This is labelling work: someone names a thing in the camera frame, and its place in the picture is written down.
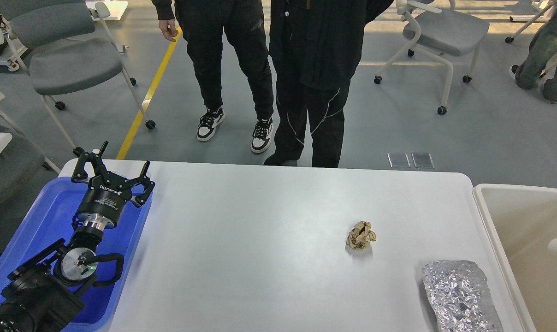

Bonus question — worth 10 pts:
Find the crumpled aluminium foil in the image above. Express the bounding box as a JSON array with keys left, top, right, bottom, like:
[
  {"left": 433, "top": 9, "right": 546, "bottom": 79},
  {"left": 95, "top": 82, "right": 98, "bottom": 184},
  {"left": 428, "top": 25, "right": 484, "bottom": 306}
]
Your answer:
[{"left": 421, "top": 260, "right": 504, "bottom": 332}]

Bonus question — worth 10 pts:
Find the grey chair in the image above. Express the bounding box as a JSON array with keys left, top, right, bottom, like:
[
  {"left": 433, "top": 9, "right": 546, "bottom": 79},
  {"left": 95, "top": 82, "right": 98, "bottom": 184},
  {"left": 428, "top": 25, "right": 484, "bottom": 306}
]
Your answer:
[
  {"left": 373, "top": 0, "right": 489, "bottom": 115},
  {"left": 0, "top": 0, "right": 134, "bottom": 150}
]

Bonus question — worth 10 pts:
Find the metal floor plate right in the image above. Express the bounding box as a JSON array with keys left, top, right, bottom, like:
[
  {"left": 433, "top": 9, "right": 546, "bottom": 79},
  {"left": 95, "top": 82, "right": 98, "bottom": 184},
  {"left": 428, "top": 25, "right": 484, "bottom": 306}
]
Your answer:
[{"left": 412, "top": 153, "right": 435, "bottom": 169}]

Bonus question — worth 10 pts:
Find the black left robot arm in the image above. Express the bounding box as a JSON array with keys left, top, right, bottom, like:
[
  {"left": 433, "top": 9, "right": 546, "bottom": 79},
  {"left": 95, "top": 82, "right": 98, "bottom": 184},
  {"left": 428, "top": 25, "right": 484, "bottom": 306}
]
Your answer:
[{"left": 0, "top": 143, "right": 155, "bottom": 332}]

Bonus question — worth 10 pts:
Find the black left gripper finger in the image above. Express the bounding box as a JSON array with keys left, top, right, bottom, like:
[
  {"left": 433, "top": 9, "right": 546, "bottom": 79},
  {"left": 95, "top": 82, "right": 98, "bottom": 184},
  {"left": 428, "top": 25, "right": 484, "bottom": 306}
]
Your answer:
[
  {"left": 71, "top": 141, "right": 109, "bottom": 185},
  {"left": 118, "top": 161, "right": 155, "bottom": 208}
]

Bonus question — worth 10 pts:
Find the brown paper ball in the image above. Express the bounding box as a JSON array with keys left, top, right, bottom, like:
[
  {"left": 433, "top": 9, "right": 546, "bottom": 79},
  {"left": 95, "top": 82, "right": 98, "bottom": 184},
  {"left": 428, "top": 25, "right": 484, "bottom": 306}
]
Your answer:
[{"left": 346, "top": 221, "right": 376, "bottom": 251}]

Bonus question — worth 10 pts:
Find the metal floor plate left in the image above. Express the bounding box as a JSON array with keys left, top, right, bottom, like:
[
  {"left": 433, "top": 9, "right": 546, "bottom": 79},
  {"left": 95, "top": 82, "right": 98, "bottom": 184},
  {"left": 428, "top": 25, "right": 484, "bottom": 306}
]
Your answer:
[{"left": 387, "top": 153, "right": 411, "bottom": 169}]

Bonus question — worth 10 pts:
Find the person in black coat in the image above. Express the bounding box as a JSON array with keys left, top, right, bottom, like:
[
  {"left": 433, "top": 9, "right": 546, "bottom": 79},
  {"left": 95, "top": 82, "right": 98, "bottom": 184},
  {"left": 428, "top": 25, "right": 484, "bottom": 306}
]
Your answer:
[{"left": 264, "top": 0, "right": 392, "bottom": 168}]

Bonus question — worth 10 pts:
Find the grey chair right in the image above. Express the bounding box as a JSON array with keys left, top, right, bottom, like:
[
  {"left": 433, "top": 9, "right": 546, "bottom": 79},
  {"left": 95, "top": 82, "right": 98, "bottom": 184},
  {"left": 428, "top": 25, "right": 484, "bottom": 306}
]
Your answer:
[{"left": 373, "top": 0, "right": 489, "bottom": 115}]

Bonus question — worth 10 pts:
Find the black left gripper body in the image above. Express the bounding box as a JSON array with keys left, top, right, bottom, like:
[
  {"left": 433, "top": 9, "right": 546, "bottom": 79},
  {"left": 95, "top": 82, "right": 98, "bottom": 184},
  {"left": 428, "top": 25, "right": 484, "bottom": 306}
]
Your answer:
[{"left": 74, "top": 177, "right": 132, "bottom": 230}]

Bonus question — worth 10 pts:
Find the blue plastic tray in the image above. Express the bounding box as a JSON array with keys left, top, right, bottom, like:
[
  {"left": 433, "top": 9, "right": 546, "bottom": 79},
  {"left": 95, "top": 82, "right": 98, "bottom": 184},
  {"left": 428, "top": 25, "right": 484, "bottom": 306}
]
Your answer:
[{"left": 0, "top": 177, "right": 152, "bottom": 332}]

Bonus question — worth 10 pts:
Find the grey chair left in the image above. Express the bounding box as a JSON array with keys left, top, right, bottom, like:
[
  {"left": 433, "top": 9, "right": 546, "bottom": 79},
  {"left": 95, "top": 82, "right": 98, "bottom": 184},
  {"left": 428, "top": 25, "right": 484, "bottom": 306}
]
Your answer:
[{"left": 0, "top": 0, "right": 134, "bottom": 150}]

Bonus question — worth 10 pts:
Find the beige plastic bin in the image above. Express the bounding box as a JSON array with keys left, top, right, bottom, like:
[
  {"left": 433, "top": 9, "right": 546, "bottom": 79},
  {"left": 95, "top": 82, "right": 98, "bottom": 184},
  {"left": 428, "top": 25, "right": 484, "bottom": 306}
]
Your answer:
[{"left": 473, "top": 184, "right": 557, "bottom": 332}]

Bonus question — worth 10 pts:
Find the person in black jeans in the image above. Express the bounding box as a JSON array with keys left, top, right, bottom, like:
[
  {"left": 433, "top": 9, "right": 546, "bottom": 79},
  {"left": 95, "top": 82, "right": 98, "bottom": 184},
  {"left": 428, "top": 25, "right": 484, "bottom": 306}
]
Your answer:
[{"left": 151, "top": 0, "right": 275, "bottom": 154}]

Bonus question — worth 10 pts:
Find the metal floor plate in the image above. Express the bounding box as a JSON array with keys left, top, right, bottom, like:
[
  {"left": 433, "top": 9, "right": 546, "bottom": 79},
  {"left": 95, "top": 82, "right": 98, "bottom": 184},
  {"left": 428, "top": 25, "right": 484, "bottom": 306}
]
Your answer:
[
  {"left": 387, "top": 153, "right": 411, "bottom": 169},
  {"left": 412, "top": 153, "right": 435, "bottom": 169}
]

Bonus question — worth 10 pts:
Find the person in green trousers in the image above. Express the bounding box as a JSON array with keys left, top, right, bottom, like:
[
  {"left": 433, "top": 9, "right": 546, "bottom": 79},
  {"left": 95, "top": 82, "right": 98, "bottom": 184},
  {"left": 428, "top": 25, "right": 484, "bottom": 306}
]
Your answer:
[{"left": 509, "top": 7, "right": 557, "bottom": 104}]

